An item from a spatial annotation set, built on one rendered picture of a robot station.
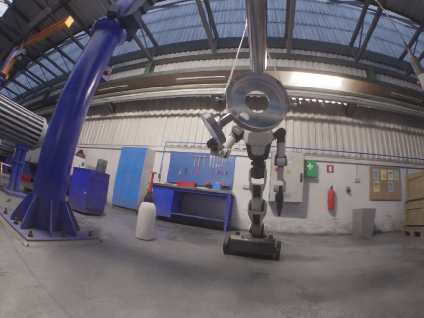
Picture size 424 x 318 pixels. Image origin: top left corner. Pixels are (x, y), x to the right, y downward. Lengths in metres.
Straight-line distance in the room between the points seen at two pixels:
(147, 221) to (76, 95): 1.45
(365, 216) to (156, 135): 6.04
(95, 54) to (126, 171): 4.02
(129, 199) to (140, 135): 2.14
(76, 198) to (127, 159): 2.58
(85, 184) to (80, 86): 1.85
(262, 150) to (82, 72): 1.81
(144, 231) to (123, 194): 3.36
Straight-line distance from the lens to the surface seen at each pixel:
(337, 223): 5.29
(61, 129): 1.77
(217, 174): 4.97
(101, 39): 2.22
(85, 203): 3.31
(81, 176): 3.46
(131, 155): 5.60
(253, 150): 1.82
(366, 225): 5.06
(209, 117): 1.00
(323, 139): 5.56
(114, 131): 7.21
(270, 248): 2.00
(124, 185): 5.53
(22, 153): 3.90
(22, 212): 1.90
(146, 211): 2.19
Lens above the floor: 0.47
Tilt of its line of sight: 14 degrees up
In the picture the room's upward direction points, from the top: 7 degrees clockwise
